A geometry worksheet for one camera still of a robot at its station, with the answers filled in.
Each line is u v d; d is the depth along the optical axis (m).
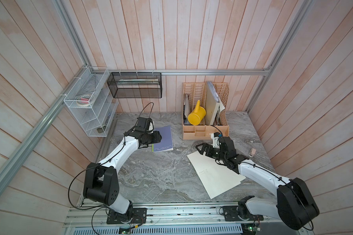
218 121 1.07
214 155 0.76
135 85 1.06
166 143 0.98
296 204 0.41
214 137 0.79
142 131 0.67
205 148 0.76
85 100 0.73
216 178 0.86
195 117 0.96
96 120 0.77
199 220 0.73
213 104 0.86
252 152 0.94
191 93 1.13
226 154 0.66
